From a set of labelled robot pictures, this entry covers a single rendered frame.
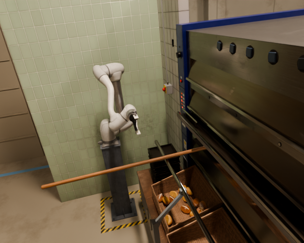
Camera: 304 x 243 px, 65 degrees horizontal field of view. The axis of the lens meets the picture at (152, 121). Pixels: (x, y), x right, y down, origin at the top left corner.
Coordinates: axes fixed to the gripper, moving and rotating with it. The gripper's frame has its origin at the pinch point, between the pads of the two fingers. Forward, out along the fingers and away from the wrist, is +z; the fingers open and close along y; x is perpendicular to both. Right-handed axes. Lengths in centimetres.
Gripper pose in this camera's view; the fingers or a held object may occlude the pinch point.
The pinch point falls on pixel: (137, 126)
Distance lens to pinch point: 183.0
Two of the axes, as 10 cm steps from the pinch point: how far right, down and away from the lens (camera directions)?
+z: 2.5, 3.9, -8.9
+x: -9.6, 1.9, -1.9
